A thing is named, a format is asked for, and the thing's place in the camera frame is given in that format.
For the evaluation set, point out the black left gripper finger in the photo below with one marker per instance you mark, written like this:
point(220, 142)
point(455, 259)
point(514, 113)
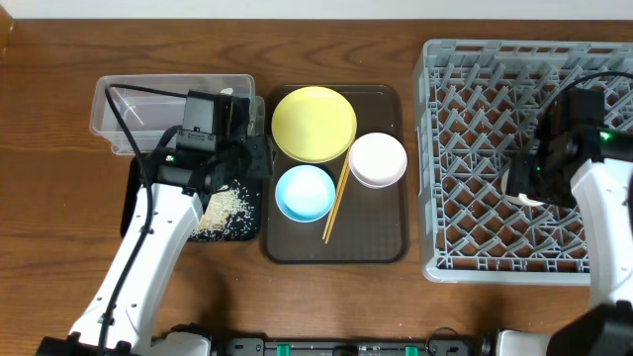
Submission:
point(239, 119)
point(259, 157)

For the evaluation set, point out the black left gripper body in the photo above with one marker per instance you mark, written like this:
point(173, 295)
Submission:
point(260, 155)

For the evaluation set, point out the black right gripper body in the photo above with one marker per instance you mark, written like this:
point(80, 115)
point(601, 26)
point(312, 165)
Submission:
point(517, 179)

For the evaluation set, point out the light blue plastic bowl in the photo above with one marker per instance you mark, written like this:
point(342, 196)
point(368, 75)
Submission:
point(305, 193)

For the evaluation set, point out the leftover white rice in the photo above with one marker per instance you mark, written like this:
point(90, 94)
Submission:
point(226, 208)

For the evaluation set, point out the white green plastic cup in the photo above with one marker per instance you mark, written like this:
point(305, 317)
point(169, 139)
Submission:
point(513, 193)

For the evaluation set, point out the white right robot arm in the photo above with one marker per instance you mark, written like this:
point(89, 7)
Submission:
point(592, 168)

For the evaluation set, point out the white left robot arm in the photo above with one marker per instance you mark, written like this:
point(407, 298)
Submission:
point(120, 319)

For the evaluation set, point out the black food waste tray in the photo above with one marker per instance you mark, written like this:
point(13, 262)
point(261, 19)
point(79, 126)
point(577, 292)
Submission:
point(252, 192)

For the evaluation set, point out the grey plastic dishwasher rack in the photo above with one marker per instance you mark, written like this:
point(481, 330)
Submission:
point(477, 104)

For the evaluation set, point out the clear plastic waste bin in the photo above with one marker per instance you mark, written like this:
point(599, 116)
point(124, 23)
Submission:
point(148, 115)

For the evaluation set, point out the yellow plastic plate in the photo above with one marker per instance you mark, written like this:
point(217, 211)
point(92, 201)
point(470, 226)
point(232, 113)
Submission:
point(314, 124)

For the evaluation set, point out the pink plastic bowl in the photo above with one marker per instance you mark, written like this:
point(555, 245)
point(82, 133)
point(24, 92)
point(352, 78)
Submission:
point(377, 160)

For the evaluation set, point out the black rail with green clips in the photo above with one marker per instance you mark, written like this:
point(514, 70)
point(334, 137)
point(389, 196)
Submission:
point(441, 342)

